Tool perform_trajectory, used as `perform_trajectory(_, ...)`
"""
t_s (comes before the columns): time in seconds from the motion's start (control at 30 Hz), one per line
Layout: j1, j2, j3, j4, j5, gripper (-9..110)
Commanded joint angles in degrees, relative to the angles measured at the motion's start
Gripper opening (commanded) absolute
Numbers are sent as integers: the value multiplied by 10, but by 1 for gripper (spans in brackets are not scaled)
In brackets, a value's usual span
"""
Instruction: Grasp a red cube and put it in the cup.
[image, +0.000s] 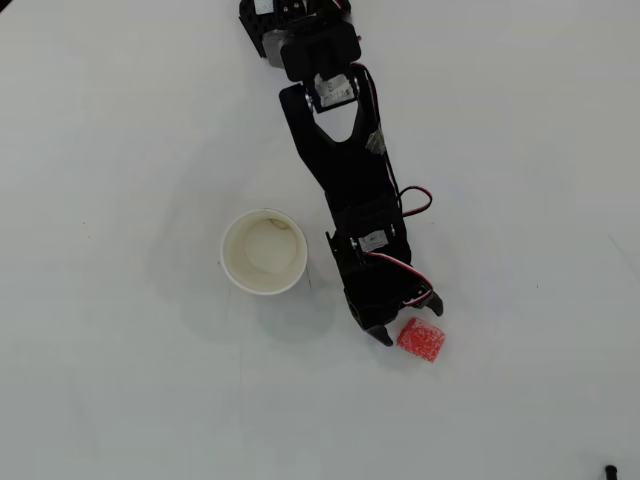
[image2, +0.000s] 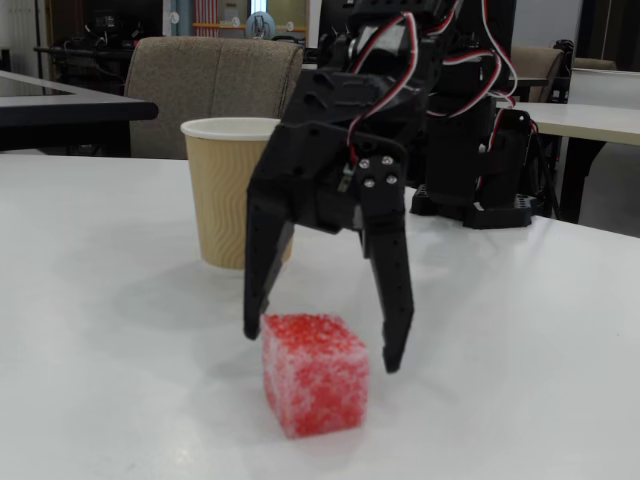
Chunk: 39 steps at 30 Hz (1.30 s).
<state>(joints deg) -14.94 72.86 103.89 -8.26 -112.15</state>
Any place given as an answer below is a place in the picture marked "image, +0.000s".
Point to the red cube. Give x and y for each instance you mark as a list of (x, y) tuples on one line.
[(421, 339)]

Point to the white paper cup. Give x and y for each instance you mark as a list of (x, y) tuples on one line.
[(264, 252)]

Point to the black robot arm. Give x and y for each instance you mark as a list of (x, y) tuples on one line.
[(345, 170)]

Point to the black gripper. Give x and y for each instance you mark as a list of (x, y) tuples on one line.
[(376, 296)]

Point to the small black object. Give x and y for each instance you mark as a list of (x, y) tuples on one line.
[(611, 472)]

